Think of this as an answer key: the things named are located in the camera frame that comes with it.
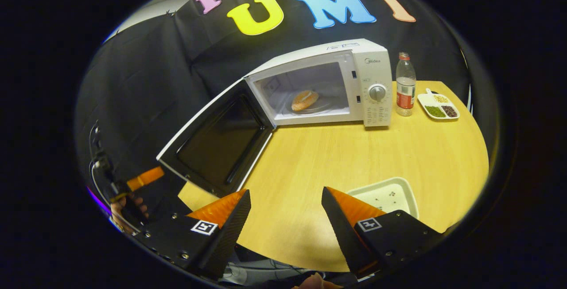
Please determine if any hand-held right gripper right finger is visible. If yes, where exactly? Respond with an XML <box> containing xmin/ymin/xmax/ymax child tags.
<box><xmin>321</xmin><ymin>186</ymin><xmax>443</xmax><ymax>276</ymax></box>

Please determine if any white divided bean dish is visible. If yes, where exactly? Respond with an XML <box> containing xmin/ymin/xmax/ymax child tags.
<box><xmin>417</xmin><ymin>88</ymin><xmax>460</xmax><ymax>121</ymax></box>

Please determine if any black backdrop cloth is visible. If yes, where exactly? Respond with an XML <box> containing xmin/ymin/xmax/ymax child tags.
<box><xmin>75</xmin><ymin>0</ymin><xmax>472</xmax><ymax>183</ymax></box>

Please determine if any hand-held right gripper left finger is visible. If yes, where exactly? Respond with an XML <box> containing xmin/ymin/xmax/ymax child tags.
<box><xmin>133</xmin><ymin>188</ymin><xmax>252</xmax><ymax>281</ymax></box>

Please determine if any round orange bun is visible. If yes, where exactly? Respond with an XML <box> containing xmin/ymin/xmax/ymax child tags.
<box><xmin>291</xmin><ymin>90</ymin><xmax>320</xmax><ymax>112</ymax></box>

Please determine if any white microwave oven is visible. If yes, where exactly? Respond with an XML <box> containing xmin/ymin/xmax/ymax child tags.
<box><xmin>156</xmin><ymin>38</ymin><xmax>393</xmax><ymax>199</ymax></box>

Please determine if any pale square plate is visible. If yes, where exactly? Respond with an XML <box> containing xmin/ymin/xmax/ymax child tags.
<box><xmin>346</xmin><ymin>177</ymin><xmax>419</xmax><ymax>219</ymax></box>

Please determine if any red label plastic bottle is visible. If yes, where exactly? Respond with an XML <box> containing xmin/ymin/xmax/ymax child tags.
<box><xmin>396</xmin><ymin>52</ymin><xmax>417</xmax><ymax>117</ymax></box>

